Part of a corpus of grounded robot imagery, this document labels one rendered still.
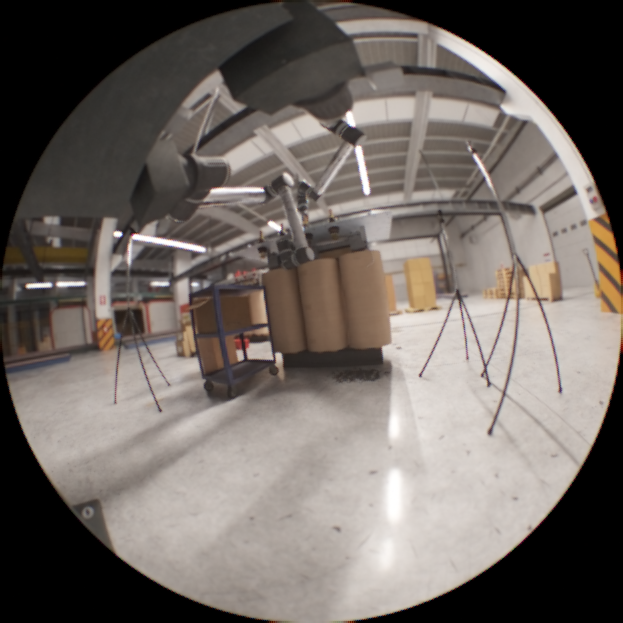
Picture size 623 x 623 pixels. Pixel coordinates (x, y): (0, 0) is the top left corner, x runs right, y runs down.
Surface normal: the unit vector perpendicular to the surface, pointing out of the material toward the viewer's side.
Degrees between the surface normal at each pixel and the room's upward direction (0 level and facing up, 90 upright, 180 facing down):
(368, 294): 90
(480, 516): 0
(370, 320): 90
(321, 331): 90
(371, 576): 0
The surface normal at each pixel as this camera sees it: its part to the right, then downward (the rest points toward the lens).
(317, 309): -0.34, 0.07
